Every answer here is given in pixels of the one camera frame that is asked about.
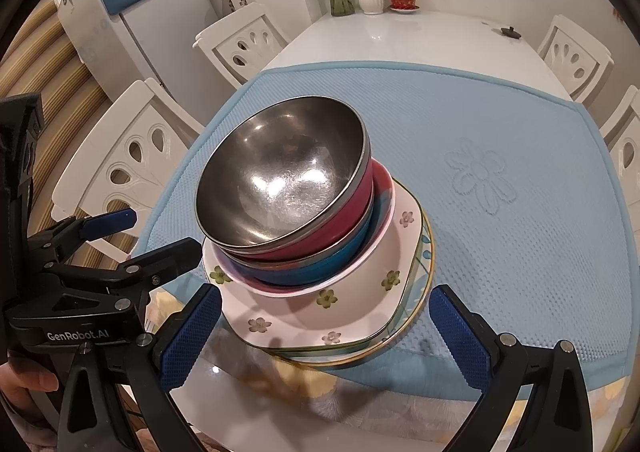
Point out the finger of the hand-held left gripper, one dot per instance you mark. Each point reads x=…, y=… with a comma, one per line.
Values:
x=165, y=254
x=107, y=222

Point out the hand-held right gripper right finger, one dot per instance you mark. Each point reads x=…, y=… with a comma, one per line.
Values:
x=457, y=337

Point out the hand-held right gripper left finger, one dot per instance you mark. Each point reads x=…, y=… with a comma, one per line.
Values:
x=192, y=332

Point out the round gold-rimmed flower plate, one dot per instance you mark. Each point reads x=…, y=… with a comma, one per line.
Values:
x=419, y=257

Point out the hexagonal tree print plate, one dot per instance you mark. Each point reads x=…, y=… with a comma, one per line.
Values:
x=350, y=312

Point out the blue stainless steel bowl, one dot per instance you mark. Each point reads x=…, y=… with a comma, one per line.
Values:
x=320, y=267

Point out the red stainless steel bowl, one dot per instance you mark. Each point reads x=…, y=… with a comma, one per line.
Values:
x=280, y=157

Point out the pink dotted bowl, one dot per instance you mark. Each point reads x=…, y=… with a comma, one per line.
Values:
x=384, y=197

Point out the person's left hand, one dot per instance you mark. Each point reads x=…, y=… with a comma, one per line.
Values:
x=25, y=382

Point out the floral table cover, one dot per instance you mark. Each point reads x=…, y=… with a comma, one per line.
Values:
x=310, y=392

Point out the white refrigerator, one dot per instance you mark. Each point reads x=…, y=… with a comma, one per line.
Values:
x=165, y=32

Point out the light blue table mat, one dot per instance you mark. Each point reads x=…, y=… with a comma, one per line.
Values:
x=500, y=107

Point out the small black object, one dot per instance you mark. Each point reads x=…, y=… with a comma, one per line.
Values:
x=512, y=32

